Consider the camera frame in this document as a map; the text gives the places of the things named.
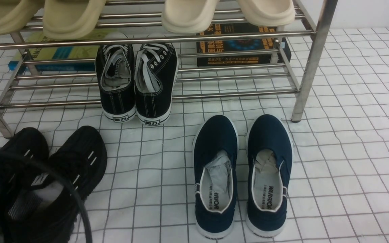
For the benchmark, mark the black canvas sneaker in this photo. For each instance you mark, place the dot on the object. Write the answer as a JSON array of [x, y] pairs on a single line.
[[114, 67], [156, 71]]

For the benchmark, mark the black knit sneaker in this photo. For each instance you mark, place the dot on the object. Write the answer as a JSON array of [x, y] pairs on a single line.
[[8, 162], [45, 211]]

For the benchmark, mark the black canvas sneaker right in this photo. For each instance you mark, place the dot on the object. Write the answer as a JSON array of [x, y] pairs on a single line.
[[156, 71]]

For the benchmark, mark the green blue book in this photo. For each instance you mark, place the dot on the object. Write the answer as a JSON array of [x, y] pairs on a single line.
[[70, 52]]

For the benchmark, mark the olive foam slipper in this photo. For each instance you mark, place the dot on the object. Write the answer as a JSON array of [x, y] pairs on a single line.
[[15, 14], [71, 19]]

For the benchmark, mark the cream foam slipper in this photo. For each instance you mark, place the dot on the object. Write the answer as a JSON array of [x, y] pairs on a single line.
[[271, 13], [188, 16]]

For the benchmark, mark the cream foam slipper right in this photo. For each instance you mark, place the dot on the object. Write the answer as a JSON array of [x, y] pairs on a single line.
[[271, 13]]

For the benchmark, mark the navy slip-on shoe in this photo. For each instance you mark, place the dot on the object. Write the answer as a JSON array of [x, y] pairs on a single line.
[[270, 159], [215, 150]]

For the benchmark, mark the navy slip-on shoe right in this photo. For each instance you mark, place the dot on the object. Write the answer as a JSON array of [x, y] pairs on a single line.
[[270, 159]]

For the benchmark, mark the olive foam slipper left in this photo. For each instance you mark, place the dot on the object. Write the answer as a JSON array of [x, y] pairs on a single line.
[[15, 14]]

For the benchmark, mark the white grid tablecloth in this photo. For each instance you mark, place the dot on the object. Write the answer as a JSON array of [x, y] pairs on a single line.
[[339, 187]]

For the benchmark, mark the stainless steel shoe rack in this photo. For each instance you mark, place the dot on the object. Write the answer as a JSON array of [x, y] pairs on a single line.
[[26, 68]]

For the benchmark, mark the black canvas sneaker left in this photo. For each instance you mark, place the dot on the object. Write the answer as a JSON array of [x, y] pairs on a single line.
[[114, 67]]

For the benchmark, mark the olive foam slipper right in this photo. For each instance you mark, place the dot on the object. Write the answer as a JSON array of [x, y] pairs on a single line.
[[71, 19]]

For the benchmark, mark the black orange book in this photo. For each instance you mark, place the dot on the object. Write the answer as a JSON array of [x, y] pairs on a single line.
[[238, 45]]

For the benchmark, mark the cream foam slipper left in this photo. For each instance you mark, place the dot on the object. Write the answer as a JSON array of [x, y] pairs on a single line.
[[188, 16]]

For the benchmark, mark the navy slip-on shoe left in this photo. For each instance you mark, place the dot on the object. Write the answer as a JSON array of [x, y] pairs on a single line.
[[215, 150]]

